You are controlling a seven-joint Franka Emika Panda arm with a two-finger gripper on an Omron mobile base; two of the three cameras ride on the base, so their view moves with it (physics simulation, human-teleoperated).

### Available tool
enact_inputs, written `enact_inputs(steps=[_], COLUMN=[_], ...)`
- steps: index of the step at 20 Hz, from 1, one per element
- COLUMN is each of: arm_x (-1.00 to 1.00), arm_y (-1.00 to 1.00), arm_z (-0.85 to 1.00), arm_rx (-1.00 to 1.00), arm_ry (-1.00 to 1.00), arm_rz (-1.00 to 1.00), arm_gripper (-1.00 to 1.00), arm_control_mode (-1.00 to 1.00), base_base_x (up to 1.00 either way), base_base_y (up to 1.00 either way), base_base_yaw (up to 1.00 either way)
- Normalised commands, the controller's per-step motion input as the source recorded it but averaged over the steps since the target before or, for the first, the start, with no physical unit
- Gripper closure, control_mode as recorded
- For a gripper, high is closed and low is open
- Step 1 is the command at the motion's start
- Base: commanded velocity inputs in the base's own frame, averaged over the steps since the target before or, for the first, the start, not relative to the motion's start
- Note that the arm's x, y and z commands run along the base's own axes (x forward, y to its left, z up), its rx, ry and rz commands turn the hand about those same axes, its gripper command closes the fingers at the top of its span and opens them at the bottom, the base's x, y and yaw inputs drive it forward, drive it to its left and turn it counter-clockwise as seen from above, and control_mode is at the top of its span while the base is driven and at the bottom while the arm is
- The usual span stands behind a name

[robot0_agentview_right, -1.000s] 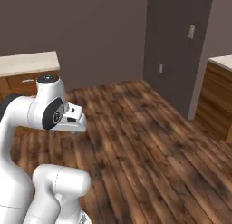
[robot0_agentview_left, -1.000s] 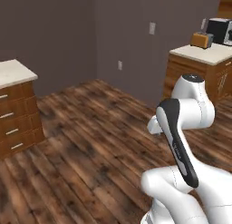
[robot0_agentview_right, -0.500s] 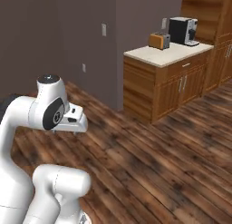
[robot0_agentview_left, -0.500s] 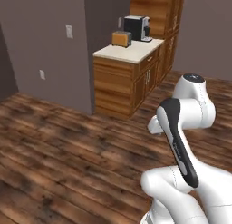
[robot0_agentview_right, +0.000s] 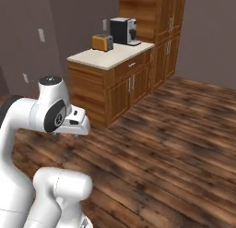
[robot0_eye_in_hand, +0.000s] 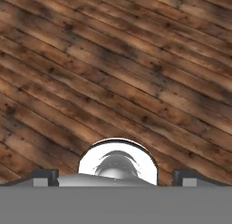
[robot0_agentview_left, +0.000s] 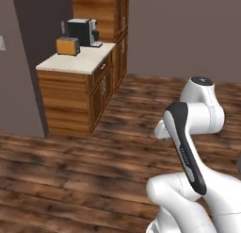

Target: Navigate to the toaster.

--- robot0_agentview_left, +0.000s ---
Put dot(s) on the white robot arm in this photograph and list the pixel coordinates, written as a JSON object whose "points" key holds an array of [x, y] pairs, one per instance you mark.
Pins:
{"points": [[200, 117]]}

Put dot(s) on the wooden base cupboard with worktop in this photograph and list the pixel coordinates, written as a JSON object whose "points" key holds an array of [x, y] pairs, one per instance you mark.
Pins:
{"points": [[69, 89]]}

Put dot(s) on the orange toaster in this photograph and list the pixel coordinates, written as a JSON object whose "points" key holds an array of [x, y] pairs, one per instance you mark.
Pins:
{"points": [[67, 46]]}

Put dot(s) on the white wall switch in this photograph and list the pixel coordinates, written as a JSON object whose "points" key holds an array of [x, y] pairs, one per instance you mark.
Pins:
{"points": [[2, 43]]}

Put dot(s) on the black coffee machine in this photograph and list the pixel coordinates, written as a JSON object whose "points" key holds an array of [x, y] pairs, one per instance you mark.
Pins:
{"points": [[81, 31]]}

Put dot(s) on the grey wall socket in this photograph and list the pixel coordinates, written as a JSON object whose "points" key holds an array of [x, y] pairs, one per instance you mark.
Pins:
{"points": [[63, 27]]}

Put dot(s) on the tall wooden cupboard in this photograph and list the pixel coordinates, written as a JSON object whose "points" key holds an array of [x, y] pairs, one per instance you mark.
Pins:
{"points": [[103, 19]]}

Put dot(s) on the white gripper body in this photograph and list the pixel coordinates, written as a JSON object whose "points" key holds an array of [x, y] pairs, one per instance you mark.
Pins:
{"points": [[162, 131]]}

